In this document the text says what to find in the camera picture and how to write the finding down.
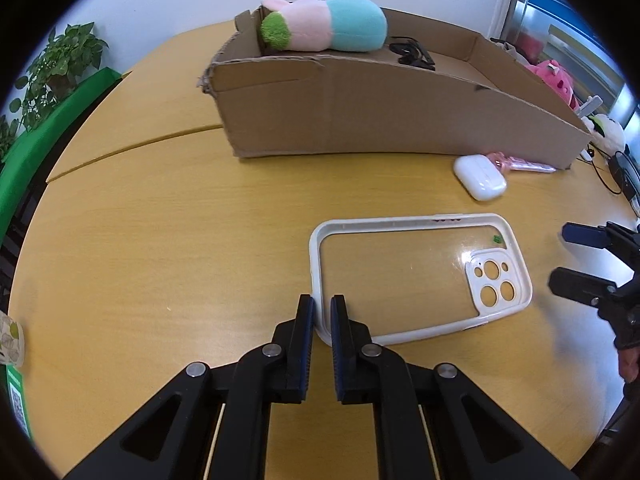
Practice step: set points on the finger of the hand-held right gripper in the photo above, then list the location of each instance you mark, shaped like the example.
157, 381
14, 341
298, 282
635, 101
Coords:
575, 282
582, 234

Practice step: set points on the pink pen-shaped item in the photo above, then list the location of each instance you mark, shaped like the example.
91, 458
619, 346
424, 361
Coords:
525, 165

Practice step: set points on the pink and teal pig plush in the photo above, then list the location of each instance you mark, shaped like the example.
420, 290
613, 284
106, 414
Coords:
350, 22

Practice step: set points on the brown cardboard box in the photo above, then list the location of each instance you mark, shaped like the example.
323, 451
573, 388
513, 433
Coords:
375, 110

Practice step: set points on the printed paper cup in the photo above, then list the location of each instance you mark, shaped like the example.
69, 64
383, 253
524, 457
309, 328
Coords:
10, 342

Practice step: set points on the glass door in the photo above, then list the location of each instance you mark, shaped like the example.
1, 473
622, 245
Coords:
565, 20

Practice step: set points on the person's right hand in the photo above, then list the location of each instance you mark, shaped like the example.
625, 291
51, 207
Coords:
630, 365

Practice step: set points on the green board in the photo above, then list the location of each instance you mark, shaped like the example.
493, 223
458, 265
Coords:
45, 130

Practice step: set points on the green card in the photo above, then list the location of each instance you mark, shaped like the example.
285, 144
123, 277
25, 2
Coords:
17, 400

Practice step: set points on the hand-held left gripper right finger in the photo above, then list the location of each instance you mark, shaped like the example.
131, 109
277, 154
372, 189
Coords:
337, 355

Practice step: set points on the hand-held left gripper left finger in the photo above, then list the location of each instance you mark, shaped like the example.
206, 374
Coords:
309, 345

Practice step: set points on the white earbuds case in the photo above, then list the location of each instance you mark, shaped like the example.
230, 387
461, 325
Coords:
480, 177

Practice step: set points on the green potted plant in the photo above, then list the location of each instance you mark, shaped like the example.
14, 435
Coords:
55, 60

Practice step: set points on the black chair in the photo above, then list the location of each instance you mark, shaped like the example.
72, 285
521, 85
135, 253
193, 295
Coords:
20, 230

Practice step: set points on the white phone stand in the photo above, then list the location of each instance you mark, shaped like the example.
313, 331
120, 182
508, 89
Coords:
590, 105

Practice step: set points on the pink plush toy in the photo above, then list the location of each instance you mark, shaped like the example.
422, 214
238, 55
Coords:
552, 77

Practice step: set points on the white clear phone case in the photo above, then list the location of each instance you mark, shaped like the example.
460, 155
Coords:
495, 285

